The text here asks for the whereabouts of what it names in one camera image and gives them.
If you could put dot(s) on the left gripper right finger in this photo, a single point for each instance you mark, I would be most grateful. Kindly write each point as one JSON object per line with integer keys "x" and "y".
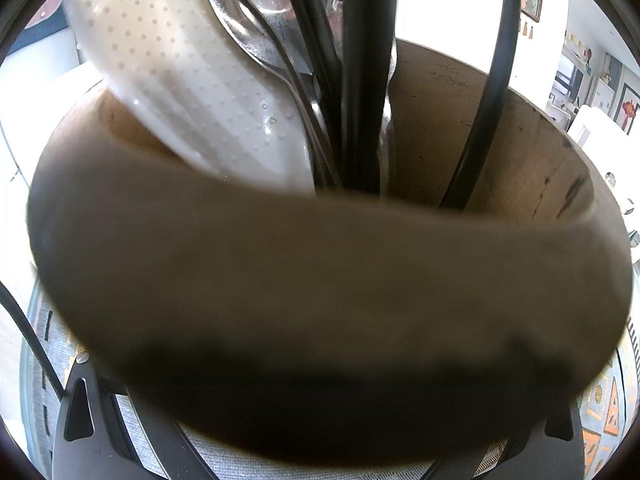
{"x": 553, "y": 449}

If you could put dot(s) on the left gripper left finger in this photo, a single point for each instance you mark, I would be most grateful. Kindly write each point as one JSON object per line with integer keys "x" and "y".
{"x": 92, "y": 441}

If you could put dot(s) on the bamboo utensil holder cup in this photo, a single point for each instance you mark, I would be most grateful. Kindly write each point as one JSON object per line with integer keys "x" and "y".
{"x": 340, "y": 330}

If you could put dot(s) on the white plastic rice paddle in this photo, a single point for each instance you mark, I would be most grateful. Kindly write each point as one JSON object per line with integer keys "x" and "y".
{"x": 177, "y": 71}

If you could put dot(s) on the small steel spoon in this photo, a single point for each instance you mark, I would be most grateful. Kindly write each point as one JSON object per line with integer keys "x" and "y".
{"x": 256, "y": 39}

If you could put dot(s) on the black chopstick longest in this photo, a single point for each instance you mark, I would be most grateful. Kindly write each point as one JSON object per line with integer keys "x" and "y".
{"x": 365, "y": 75}

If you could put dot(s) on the large steel spoon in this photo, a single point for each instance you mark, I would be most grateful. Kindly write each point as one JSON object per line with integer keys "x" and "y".
{"x": 304, "y": 29}

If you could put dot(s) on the patterned blue table mat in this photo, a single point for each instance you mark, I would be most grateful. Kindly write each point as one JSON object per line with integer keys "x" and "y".
{"x": 608, "y": 412}

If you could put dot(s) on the white chair near right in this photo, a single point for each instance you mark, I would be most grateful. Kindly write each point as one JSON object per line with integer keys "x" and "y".
{"x": 616, "y": 157}

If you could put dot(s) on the framed picture lower right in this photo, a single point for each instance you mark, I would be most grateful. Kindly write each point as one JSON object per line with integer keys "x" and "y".
{"x": 532, "y": 9}

